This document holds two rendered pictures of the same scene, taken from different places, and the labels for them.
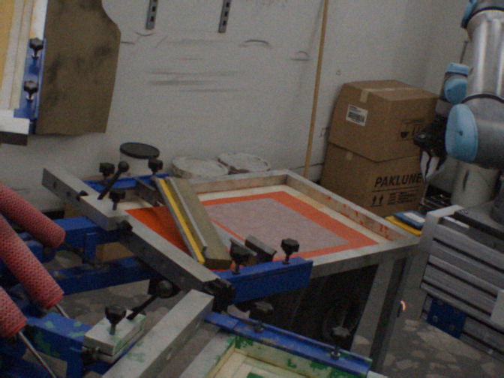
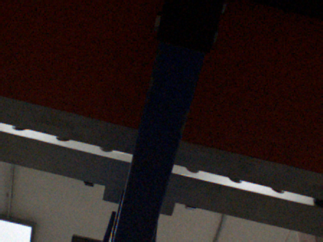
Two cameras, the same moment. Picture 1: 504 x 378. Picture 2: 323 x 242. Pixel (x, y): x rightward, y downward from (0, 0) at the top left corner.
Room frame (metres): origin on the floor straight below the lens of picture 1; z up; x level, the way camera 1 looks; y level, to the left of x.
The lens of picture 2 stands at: (2.03, 0.11, 0.57)
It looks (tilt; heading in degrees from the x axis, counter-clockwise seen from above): 70 degrees up; 131
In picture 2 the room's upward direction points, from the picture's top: 10 degrees clockwise
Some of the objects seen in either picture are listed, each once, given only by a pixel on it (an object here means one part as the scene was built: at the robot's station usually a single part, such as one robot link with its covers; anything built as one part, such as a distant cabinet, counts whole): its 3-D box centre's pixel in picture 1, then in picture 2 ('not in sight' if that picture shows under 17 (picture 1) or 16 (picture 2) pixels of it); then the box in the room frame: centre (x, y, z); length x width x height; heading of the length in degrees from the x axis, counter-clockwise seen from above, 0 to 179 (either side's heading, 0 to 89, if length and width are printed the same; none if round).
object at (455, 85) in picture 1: (464, 91); not in sight; (2.42, -0.54, 1.40); 0.11 x 0.11 x 0.08; 85
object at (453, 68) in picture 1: (455, 83); not in sight; (2.51, -0.53, 1.40); 0.09 x 0.08 x 0.11; 175
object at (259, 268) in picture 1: (259, 278); not in sight; (1.82, -0.06, 0.97); 0.30 x 0.05 x 0.07; 135
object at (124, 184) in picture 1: (127, 191); not in sight; (2.21, 0.33, 0.97); 0.30 x 0.05 x 0.07; 135
